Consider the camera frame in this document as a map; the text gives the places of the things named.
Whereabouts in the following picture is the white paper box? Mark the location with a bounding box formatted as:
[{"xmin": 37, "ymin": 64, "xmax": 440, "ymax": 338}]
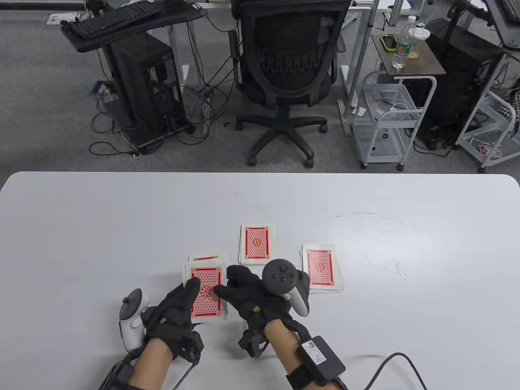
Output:
[{"xmin": 47, "ymin": 12, "xmax": 80, "ymax": 26}]

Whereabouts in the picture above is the aluminium frame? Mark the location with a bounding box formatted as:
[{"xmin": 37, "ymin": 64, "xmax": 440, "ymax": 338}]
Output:
[{"xmin": 338, "ymin": 0, "xmax": 381, "ymax": 137}]

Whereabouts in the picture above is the person's left forearm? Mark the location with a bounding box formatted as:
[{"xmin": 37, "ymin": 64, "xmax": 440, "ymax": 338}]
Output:
[{"xmin": 128, "ymin": 337, "xmax": 173, "ymax": 390}]

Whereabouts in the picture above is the tangle of black floor cables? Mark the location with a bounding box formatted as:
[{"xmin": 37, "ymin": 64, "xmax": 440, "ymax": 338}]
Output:
[{"xmin": 89, "ymin": 18, "xmax": 230, "ymax": 158}]

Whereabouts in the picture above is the black wrist strap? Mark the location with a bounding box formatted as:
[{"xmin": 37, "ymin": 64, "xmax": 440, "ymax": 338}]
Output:
[{"xmin": 286, "ymin": 366, "xmax": 322, "ymax": 390}]

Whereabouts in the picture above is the brown top side table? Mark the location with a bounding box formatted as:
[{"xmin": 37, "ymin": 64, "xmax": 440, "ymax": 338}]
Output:
[{"xmin": 371, "ymin": 30, "xmax": 446, "ymax": 147}]

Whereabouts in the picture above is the thin black cable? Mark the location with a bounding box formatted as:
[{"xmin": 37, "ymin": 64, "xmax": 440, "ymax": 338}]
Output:
[{"xmin": 175, "ymin": 362, "xmax": 198, "ymax": 390}]

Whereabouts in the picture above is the white red-print packet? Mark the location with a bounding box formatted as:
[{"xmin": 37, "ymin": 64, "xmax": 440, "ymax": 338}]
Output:
[{"xmin": 477, "ymin": 144, "xmax": 503, "ymax": 160}]

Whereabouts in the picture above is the deck of red playing cards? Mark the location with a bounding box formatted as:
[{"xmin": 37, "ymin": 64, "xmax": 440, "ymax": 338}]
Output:
[{"xmin": 184, "ymin": 262, "xmax": 228, "ymax": 324}]

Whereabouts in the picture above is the black keyboard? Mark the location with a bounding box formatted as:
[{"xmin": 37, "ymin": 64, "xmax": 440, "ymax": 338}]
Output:
[
  {"xmin": 70, "ymin": 0, "xmax": 162, "ymax": 40},
  {"xmin": 502, "ymin": 0, "xmax": 520, "ymax": 23}
]

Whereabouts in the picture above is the white charger with cable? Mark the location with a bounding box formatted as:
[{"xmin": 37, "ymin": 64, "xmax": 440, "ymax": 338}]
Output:
[{"xmin": 376, "ymin": 91, "xmax": 421, "ymax": 122}]

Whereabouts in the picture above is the white VR controller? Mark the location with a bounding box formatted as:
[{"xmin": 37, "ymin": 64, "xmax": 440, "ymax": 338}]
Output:
[
  {"xmin": 119, "ymin": 288, "xmax": 151, "ymax": 352},
  {"xmin": 262, "ymin": 259, "xmax": 311, "ymax": 316}
]

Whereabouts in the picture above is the person's left hand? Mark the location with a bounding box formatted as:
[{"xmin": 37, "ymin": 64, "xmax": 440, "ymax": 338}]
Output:
[{"xmin": 140, "ymin": 277, "xmax": 204, "ymax": 364}]

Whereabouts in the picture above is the black computer tower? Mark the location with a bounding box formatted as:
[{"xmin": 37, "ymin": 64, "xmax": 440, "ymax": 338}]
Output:
[{"xmin": 109, "ymin": 32, "xmax": 188, "ymax": 137}]

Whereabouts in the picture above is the grey floor power socket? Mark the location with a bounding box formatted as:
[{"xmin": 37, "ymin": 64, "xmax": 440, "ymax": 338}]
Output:
[{"xmin": 95, "ymin": 81, "xmax": 118, "ymax": 102}]

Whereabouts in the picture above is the clear bottle green label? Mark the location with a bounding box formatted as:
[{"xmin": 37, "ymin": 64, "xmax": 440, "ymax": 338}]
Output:
[{"xmin": 391, "ymin": 15, "xmax": 418, "ymax": 69}]

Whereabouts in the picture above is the person's right hand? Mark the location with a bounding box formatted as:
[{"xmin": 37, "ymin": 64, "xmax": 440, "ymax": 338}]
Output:
[{"xmin": 214, "ymin": 265, "xmax": 292, "ymax": 358}]

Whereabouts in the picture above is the white desk leg frame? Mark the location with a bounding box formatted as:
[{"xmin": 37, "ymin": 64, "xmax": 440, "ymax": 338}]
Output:
[{"xmin": 167, "ymin": 18, "xmax": 212, "ymax": 137}]

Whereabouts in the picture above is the black white checkered cloth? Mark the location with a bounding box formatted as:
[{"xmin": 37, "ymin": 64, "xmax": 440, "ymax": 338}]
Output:
[{"xmin": 498, "ymin": 87, "xmax": 520, "ymax": 124}]

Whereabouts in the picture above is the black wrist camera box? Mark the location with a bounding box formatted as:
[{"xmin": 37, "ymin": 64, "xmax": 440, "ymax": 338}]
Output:
[
  {"xmin": 295, "ymin": 335, "xmax": 346, "ymax": 386},
  {"xmin": 100, "ymin": 360, "xmax": 137, "ymax": 390}
]

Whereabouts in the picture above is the black camera cable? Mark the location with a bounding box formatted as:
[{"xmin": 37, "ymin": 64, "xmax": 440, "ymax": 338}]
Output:
[{"xmin": 333, "ymin": 352, "xmax": 427, "ymax": 390}]

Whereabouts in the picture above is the white wire rolling cart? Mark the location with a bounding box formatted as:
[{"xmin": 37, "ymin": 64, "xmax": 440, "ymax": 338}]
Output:
[
  {"xmin": 455, "ymin": 53, "xmax": 520, "ymax": 174},
  {"xmin": 351, "ymin": 71, "xmax": 427, "ymax": 171}
]

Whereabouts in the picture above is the black mesh office chair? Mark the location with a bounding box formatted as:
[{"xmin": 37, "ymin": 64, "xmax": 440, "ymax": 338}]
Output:
[{"xmin": 230, "ymin": 0, "xmax": 352, "ymax": 167}]

